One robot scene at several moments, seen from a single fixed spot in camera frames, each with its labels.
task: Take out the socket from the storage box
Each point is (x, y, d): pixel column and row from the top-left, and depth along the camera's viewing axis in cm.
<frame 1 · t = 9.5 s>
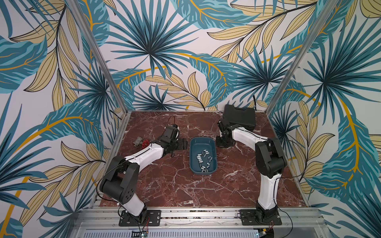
left hand: (182, 144, 91), fingers open
right hand: (220, 144, 99), fingers closed
grey valve with red handwheel: (140, 142, 99), point 4 cm above the table
teal plastic storage box: (203, 155, 97), on the table
black plastic tool case: (244, 118, 119), on the table
chrome socket in box: (207, 152, 97), point 2 cm above the table
chrome socket in box 2: (210, 157, 96), on the table
chrome socket in box 3: (200, 159, 94), point 2 cm above the table
chrome socket in box 4: (208, 163, 93), on the table
chrome socket in box 5: (203, 167, 92), on the table

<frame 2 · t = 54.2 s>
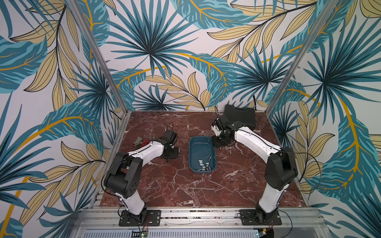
left hand: (173, 156, 92), fingers open
right hand: (215, 143, 90), fingers open
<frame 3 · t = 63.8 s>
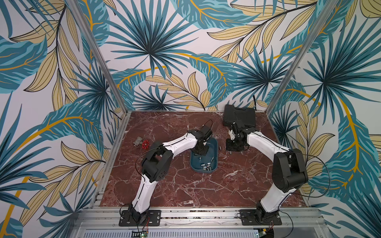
left hand: (201, 153, 93), fingers closed
right hand: (229, 147, 93), fingers open
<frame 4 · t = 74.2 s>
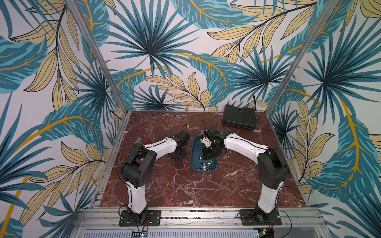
left hand: (178, 158, 94), fingers open
right hand: (206, 156, 90), fingers open
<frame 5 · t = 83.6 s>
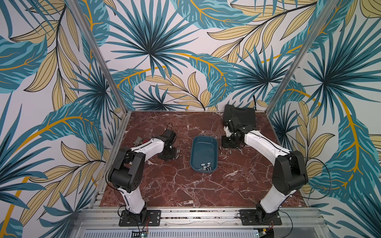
left hand: (169, 157, 93), fingers closed
right hand: (224, 144, 91), fingers open
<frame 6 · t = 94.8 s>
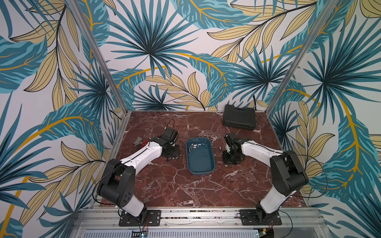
left hand: (175, 154, 88), fingers open
right hand: (225, 161, 92), fingers open
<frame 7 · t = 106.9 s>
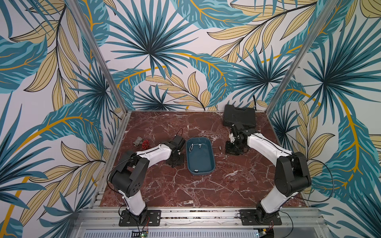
left hand: (178, 164, 91), fingers closed
right hand: (227, 151, 90), fingers open
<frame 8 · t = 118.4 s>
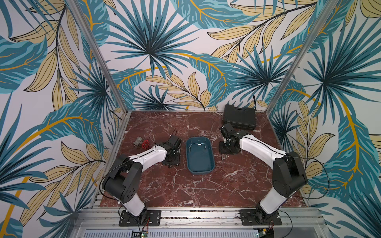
left hand: (174, 163, 90), fingers open
right hand: (223, 150, 91), fingers closed
